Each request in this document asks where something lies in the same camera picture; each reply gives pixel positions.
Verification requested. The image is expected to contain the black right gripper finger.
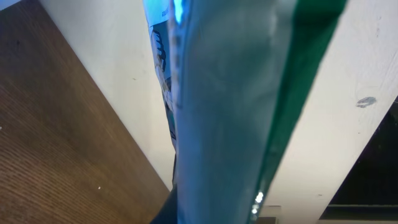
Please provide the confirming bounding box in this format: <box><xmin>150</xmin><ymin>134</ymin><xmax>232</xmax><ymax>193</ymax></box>
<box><xmin>150</xmin><ymin>185</ymin><xmax>178</xmax><ymax>224</ymax></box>

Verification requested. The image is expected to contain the green wipes pack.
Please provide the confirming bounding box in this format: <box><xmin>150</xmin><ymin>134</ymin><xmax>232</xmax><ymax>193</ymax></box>
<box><xmin>144</xmin><ymin>0</ymin><xmax>346</xmax><ymax>224</ymax></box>

